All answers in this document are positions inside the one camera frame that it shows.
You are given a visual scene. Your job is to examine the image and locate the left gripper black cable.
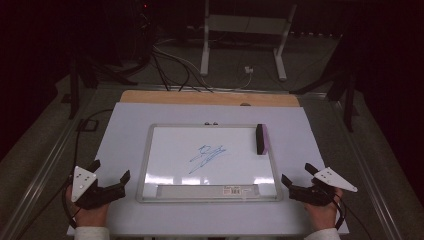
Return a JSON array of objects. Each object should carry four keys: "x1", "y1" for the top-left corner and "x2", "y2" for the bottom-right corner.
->
[{"x1": 14, "y1": 108, "x2": 115, "y2": 240}]

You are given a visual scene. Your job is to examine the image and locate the silver framed whiteboard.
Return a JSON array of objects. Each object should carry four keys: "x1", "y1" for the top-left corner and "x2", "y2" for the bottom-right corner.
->
[{"x1": 135, "y1": 123, "x2": 284, "y2": 204}]

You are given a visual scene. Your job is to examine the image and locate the black floor cables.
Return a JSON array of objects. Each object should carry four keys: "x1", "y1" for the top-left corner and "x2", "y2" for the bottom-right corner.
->
[{"x1": 150, "y1": 46, "x2": 215, "y2": 93}]

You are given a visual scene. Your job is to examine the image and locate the white table cover sheet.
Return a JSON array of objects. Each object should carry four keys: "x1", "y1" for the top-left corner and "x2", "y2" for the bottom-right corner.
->
[{"x1": 66, "y1": 101, "x2": 350, "y2": 238}]

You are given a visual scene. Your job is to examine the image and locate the person's left hand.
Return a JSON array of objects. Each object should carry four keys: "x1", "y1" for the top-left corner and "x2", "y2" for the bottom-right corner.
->
[{"x1": 65, "y1": 186, "x2": 110, "y2": 229}]

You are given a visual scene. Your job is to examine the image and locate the black tripod stand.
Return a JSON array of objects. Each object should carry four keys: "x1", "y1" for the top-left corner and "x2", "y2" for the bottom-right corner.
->
[
  {"x1": 289, "y1": 31, "x2": 361, "y2": 133},
  {"x1": 67, "y1": 49, "x2": 140, "y2": 121}
]

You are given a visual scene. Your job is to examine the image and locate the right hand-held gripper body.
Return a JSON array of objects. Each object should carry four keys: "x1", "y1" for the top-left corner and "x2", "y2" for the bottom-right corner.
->
[{"x1": 288, "y1": 166, "x2": 359, "y2": 207}]

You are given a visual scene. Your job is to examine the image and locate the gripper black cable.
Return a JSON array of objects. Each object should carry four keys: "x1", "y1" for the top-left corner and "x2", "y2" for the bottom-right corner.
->
[
  {"x1": 328, "y1": 189, "x2": 373, "y2": 240},
  {"x1": 14, "y1": 108, "x2": 115, "y2": 240}
]

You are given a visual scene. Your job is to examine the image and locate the dark equipment with red light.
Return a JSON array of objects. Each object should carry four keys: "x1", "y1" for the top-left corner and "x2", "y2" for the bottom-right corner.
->
[{"x1": 131, "y1": 0, "x2": 158, "y2": 66}]

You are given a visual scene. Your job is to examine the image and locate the purple and black whiteboard eraser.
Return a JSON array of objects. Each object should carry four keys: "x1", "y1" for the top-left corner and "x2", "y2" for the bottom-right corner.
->
[{"x1": 255, "y1": 123, "x2": 270, "y2": 156}]

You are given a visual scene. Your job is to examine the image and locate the person's right hand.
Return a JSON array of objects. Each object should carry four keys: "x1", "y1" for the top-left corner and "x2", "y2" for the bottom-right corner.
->
[{"x1": 302, "y1": 187, "x2": 344, "y2": 232}]

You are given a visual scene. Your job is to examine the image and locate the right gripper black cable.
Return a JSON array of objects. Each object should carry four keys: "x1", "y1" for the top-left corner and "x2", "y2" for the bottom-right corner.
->
[{"x1": 328, "y1": 189, "x2": 373, "y2": 240}]

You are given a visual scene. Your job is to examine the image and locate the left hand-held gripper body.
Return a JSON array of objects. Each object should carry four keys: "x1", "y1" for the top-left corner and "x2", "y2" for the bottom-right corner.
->
[{"x1": 71, "y1": 165, "x2": 127, "y2": 211}]

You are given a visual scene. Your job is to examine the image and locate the white plug with cable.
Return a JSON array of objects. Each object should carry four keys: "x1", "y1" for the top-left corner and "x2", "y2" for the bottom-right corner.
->
[{"x1": 153, "y1": 44, "x2": 255, "y2": 92}]

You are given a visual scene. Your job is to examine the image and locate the white metal stand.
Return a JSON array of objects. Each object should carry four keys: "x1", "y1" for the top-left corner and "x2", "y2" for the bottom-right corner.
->
[{"x1": 199, "y1": 0, "x2": 298, "y2": 82}]

